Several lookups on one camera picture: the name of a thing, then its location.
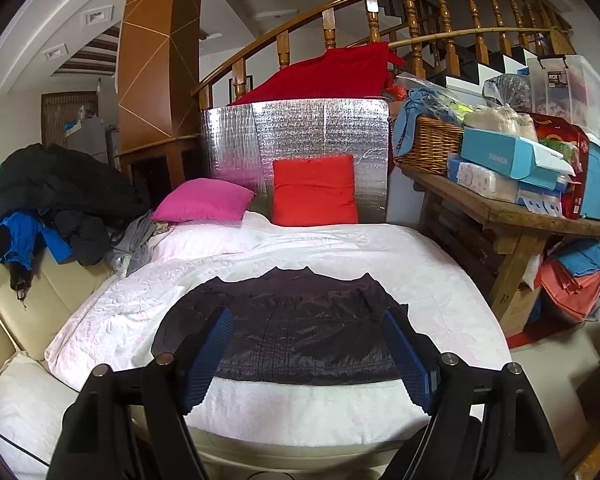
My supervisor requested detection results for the black padded coat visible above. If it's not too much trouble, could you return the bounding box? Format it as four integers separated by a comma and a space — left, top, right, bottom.
0, 142, 148, 266

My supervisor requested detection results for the stack of blue cloths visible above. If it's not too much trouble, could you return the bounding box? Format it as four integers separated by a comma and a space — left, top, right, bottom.
550, 239, 600, 276

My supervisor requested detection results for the pink cushion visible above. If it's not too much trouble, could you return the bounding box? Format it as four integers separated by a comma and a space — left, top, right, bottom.
151, 178, 257, 223

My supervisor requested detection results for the orange wooden column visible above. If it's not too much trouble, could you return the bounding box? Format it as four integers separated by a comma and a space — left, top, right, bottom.
115, 0, 206, 153

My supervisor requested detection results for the silver foil insulation panel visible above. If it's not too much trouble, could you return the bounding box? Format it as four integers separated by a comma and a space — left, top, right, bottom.
200, 99, 392, 226

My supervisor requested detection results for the rustic wooden table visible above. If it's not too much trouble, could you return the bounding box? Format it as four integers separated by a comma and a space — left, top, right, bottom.
402, 165, 600, 326

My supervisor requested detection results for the red printed package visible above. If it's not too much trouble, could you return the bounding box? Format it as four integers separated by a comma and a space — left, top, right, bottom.
530, 112, 591, 221

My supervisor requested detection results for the dotted clear plastic bag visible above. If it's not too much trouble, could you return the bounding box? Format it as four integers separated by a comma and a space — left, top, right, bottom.
482, 74, 531, 108

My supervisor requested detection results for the red square cushion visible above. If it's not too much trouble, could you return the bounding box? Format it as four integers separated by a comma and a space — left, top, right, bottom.
271, 154, 359, 227

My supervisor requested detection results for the white embossed bedspread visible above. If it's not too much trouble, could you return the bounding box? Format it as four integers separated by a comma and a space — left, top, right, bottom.
45, 210, 513, 446

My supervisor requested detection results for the cream leather sofa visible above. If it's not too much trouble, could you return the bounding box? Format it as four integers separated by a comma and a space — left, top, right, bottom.
0, 247, 411, 480

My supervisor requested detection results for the large red cloth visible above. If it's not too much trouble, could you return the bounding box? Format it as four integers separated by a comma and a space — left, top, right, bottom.
228, 41, 407, 107

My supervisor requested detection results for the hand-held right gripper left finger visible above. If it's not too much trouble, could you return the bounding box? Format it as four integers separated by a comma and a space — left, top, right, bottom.
47, 305, 236, 480

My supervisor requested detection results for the blue garment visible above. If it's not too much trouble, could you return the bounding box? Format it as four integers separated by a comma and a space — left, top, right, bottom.
0, 210, 76, 271

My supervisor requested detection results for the grey refrigerator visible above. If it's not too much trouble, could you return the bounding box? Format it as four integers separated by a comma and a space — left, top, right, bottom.
65, 115, 118, 166

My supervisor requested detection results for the blue cloth strap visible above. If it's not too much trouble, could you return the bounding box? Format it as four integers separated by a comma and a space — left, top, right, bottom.
392, 87, 463, 157

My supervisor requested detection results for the dark quilted jacket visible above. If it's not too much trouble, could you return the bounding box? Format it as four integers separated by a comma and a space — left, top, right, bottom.
150, 266, 411, 386

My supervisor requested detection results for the wooden stair railing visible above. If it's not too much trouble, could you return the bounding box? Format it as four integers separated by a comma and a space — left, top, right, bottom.
192, 0, 573, 106

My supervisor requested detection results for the clear plastic storage bin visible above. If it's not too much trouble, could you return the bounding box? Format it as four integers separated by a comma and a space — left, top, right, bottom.
525, 55, 600, 143

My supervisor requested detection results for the light blue cardboard box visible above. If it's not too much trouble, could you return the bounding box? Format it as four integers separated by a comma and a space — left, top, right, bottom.
461, 126, 576, 186

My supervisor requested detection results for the wicker basket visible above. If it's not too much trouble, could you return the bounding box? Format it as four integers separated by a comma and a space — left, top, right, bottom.
392, 116, 466, 177

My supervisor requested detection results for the brown bamboo screen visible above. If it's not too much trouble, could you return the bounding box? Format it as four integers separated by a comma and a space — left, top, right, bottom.
41, 91, 99, 146

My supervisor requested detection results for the toilet paper pack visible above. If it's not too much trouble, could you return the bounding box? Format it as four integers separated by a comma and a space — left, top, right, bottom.
455, 160, 521, 203

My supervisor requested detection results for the blue and white tissue pack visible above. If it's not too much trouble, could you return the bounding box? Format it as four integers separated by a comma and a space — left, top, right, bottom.
517, 180, 571, 218

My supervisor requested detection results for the grey garment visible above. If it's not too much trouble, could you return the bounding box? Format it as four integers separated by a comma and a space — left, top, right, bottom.
102, 212, 173, 278

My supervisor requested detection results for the plastic bag with beige contents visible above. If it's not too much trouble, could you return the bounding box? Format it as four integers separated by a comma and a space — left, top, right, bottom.
462, 102, 538, 141

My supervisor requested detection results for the stack of coral cloths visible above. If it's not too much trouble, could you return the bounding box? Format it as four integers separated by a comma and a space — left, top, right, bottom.
539, 257, 600, 323

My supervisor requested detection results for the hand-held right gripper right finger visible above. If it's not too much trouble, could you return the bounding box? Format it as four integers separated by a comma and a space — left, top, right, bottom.
380, 305, 566, 480

